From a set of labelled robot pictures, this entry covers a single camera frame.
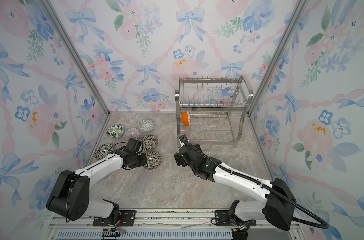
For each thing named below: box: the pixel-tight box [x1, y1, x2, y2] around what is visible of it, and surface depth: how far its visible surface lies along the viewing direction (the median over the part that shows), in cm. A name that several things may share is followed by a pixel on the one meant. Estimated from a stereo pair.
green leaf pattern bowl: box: [106, 124, 125, 139], surface depth 108 cm
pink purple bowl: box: [123, 128, 141, 141], surface depth 105 cm
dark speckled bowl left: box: [94, 143, 114, 161], surface depth 97 cm
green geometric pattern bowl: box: [137, 119, 155, 134], surface depth 112 cm
